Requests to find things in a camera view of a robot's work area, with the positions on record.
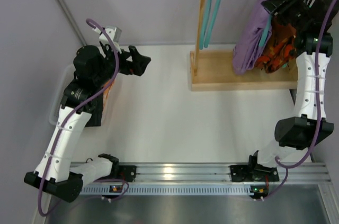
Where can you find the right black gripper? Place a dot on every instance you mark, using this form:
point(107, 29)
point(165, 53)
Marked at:
point(288, 1)

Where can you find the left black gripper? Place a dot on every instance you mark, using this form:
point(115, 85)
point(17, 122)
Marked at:
point(130, 63)

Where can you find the purple trousers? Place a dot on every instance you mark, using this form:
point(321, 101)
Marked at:
point(246, 51)

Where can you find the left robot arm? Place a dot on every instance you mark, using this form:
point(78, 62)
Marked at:
point(82, 106)

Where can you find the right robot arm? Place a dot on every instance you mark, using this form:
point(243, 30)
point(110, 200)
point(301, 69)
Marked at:
point(296, 137)

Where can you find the orange camouflage trousers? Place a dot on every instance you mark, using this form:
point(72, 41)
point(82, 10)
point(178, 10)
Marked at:
point(280, 48)

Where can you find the empty teal hanger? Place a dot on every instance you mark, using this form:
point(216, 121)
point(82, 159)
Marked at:
point(205, 21)
point(211, 23)

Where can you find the black trousers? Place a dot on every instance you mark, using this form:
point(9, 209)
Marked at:
point(96, 112)

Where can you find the orange white garment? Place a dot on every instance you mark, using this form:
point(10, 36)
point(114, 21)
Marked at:
point(106, 94)

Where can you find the wooden clothes rack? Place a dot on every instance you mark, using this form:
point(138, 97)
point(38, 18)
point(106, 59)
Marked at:
point(211, 70)

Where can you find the white plastic basket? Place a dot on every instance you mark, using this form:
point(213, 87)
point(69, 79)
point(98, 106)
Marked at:
point(66, 77)

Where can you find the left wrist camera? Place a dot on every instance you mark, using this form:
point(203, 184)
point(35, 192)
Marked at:
point(113, 32)

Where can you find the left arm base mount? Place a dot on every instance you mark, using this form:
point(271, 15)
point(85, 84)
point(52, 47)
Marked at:
point(121, 172)

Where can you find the aluminium corner frame post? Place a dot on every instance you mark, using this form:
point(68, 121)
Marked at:
point(71, 21)

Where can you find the grey slotted cable duct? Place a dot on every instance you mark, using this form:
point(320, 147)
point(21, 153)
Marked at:
point(172, 189)

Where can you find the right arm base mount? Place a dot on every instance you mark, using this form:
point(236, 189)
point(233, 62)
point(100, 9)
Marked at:
point(247, 173)

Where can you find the aluminium mounting rail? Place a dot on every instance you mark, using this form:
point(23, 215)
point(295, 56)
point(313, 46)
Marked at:
point(219, 172)

